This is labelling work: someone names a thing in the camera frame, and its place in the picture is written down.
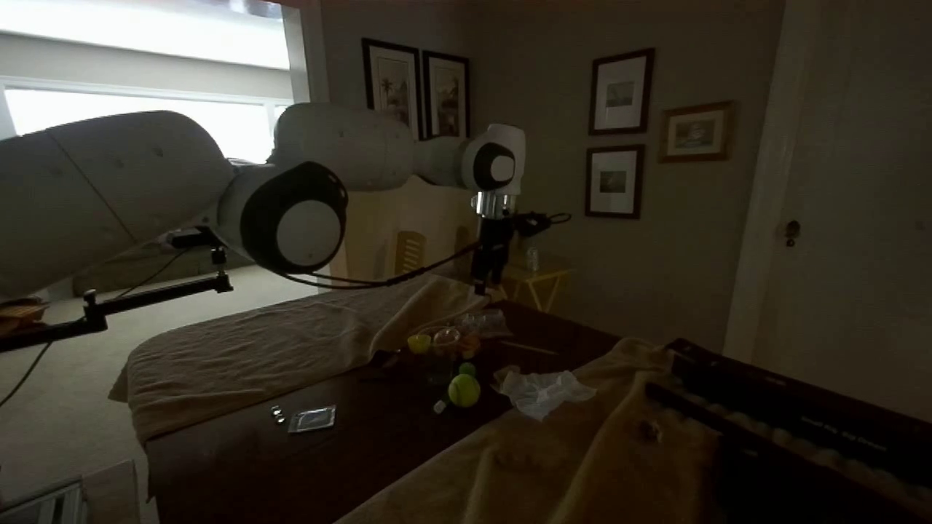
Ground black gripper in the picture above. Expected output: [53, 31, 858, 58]
[472, 217, 518, 299]

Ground crinkled clear wrapper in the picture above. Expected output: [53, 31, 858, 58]
[458, 306, 515, 339]

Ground yellow folding stand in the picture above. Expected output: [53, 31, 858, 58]
[507, 262, 576, 313]

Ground small clear cup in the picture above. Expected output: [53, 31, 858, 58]
[427, 323, 465, 355]

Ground thin wooden stick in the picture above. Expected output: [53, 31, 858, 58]
[500, 335, 566, 355]

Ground wooden chair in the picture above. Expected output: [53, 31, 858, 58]
[391, 226, 430, 278]

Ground yellow-green tennis ball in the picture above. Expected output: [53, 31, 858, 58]
[445, 371, 484, 409]

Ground clear plastic bag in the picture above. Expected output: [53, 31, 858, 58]
[493, 364, 596, 421]

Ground white card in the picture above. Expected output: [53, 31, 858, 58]
[285, 400, 340, 435]

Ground beige wrinkled cloth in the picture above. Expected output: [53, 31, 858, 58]
[107, 274, 493, 447]

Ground large bright window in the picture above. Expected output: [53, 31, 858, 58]
[0, 85, 314, 163]

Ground black long box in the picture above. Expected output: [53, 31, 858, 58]
[641, 335, 932, 524]

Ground white door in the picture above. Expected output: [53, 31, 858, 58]
[721, 0, 932, 425]

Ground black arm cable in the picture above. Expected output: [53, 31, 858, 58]
[279, 236, 488, 290]

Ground small black picture frame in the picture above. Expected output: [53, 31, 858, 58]
[585, 47, 659, 135]
[583, 143, 646, 220]

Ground tall black picture frame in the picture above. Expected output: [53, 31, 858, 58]
[360, 34, 424, 125]
[421, 50, 475, 138]

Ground wooden picture frame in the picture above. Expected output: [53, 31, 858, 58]
[659, 99, 736, 166]

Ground black camera stand boom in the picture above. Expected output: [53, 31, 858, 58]
[0, 226, 241, 358]

